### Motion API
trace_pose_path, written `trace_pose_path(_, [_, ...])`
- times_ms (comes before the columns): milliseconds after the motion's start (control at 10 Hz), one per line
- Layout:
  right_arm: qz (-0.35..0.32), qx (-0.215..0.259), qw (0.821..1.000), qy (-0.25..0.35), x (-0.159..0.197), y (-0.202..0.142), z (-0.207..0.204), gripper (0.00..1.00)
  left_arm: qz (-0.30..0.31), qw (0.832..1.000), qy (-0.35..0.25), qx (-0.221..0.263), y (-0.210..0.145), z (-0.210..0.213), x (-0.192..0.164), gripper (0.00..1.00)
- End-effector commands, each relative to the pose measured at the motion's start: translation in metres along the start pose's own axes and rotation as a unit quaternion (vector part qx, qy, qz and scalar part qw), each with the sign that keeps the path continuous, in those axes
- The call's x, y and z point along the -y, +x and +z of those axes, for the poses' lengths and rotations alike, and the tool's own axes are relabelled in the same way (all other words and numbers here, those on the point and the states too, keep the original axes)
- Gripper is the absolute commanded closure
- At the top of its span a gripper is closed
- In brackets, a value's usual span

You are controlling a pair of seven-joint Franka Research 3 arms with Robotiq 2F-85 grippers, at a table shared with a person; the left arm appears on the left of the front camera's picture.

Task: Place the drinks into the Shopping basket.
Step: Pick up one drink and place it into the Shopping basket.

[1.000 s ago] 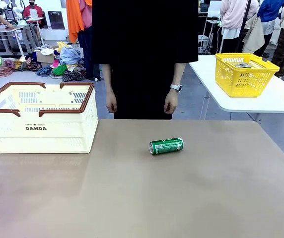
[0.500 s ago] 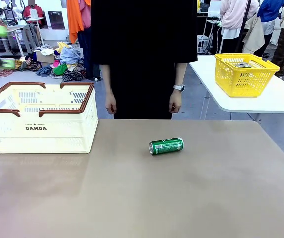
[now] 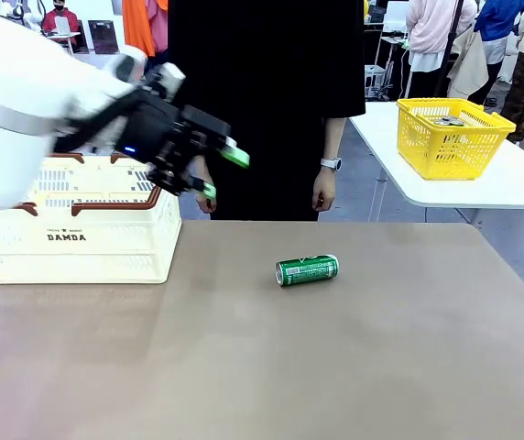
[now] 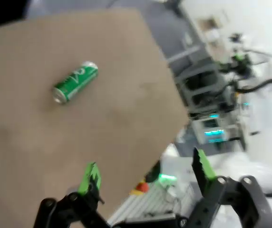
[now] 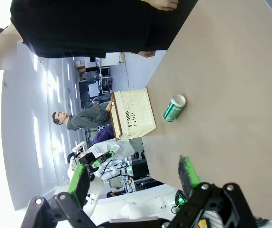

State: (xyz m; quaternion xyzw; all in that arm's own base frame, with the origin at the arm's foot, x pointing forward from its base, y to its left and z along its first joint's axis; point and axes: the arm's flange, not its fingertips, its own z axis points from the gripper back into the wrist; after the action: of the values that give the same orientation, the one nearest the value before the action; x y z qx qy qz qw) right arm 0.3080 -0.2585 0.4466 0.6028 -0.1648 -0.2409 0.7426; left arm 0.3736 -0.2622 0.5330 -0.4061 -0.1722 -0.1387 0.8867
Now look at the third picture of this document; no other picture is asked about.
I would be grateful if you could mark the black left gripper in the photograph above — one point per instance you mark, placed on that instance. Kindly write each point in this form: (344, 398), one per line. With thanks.
(152, 128)

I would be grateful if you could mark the person's left forearm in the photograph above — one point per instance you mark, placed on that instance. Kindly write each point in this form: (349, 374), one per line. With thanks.
(333, 137)

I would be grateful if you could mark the person's right forearm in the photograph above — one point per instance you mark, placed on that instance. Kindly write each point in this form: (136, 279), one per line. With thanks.
(201, 167)

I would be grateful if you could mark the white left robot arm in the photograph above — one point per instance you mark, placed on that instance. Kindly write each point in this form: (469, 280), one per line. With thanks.
(14, 69)

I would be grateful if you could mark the cream basket with brown rim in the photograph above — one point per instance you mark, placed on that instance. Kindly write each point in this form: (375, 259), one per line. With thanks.
(83, 256)

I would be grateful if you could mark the yellow plastic basket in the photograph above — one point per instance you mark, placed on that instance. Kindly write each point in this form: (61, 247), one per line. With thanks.
(454, 156)

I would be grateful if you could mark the person's right hand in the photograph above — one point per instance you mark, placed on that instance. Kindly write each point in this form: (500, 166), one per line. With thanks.
(205, 205)

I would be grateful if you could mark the person's left hand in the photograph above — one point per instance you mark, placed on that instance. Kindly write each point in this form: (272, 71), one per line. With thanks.
(324, 190)

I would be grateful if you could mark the person in black clothes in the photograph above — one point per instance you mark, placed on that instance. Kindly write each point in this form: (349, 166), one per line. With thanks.
(266, 91)

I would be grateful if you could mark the white wristwatch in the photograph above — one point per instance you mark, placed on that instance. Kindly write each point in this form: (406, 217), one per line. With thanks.
(330, 163)

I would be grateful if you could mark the grey background desk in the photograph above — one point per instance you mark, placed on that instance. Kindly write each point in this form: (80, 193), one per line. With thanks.
(67, 36)

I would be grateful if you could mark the person in red top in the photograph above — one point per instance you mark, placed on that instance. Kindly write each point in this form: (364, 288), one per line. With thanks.
(60, 14)

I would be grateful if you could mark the white computer case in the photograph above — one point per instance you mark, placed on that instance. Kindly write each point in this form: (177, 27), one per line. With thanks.
(374, 80)

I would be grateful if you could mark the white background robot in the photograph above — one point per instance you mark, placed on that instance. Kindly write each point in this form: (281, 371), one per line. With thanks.
(28, 14)

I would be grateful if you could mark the person in pink hoodie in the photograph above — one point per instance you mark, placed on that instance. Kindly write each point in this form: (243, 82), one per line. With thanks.
(431, 23)

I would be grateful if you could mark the black slanted pole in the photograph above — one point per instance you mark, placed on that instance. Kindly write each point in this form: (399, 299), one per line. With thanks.
(450, 46)

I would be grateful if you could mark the beige coat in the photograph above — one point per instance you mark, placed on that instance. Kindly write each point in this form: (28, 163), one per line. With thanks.
(468, 64)

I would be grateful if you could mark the white table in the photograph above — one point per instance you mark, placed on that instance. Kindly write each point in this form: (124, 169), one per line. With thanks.
(509, 183)

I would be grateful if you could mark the person in blue jacket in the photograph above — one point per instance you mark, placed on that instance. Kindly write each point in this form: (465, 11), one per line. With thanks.
(495, 18)

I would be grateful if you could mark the left arm wrist camera box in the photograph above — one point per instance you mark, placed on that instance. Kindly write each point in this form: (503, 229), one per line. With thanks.
(170, 78)

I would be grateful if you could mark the dark wall panel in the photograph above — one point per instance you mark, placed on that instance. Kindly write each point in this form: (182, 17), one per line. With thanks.
(102, 36)

